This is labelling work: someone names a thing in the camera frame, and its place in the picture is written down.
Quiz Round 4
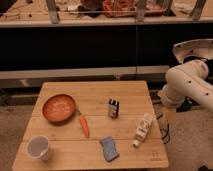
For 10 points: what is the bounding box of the white plastic cup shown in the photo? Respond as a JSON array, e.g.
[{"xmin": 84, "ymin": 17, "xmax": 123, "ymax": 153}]
[{"xmin": 26, "ymin": 135, "xmax": 52, "ymax": 161}]

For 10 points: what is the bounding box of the orange bowl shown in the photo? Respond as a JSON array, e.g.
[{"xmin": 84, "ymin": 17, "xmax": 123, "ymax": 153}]
[{"xmin": 42, "ymin": 94, "xmax": 76, "ymax": 123}]

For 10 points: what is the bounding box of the blue sponge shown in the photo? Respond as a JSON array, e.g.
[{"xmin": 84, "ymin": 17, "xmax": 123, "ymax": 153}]
[{"xmin": 99, "ymin": 137, "xmax": 119, "ymax": 162}]

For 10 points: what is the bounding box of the black cable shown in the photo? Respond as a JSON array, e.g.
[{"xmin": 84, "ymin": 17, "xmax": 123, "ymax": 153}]
[{"xmin": 156, "ymin": 112, "xmax": 171, "ymax": 145}]

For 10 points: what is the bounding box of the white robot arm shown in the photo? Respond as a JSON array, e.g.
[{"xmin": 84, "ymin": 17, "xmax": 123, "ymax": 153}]
[{"xmin": 158, "ymin": 60, "xmax": 213, "ymax": 113}]

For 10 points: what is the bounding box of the orange crate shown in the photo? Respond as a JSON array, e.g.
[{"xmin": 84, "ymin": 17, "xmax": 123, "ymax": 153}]
[{"xmin": 102, "ymin": 0, "xmax": 135, "ymax": 17}]

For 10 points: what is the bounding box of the white squeeze bottle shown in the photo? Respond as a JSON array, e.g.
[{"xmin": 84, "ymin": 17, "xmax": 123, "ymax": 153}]
[{"xmin": 133, "ymin": 113, "xmax": 153, "ymax": 148}]

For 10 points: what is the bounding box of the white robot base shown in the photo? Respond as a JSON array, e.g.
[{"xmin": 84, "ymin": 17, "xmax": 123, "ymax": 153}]
[{"xmin": 172, "ymin": 38, "xmax": 213, "ymax": 63}]

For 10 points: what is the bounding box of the orange toy carrot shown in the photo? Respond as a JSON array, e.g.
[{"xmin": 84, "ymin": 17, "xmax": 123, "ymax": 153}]
[{"xmin": 79, "ymin": 113, "xmax": 89, "ymax": 138}]

